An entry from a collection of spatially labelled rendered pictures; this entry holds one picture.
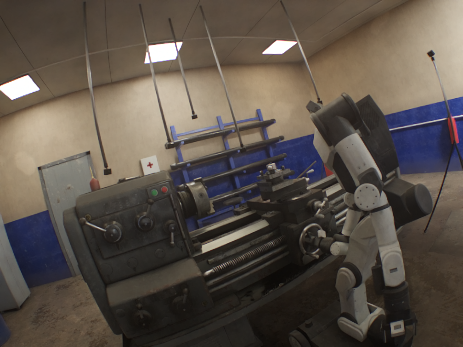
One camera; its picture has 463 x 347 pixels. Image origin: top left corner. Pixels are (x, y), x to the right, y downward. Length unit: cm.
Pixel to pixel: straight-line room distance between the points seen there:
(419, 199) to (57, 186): 475
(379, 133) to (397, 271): 48
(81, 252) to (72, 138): 360
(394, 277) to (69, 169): 462
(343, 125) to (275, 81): 544
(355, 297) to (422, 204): 65
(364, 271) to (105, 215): 127
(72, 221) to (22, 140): 396
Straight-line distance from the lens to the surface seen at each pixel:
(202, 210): 148
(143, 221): 120
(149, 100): 483
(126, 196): 126
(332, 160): 89
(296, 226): 148
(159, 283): 126
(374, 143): 91
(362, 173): 72
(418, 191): 86
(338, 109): 77
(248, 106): 545
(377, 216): 74
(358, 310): 137
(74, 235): 132
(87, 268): 136
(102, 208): 127
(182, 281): 125
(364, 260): 110
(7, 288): 439
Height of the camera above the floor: 130
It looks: 4 degrees down
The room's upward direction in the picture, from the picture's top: 16 degrees counter-clockwise
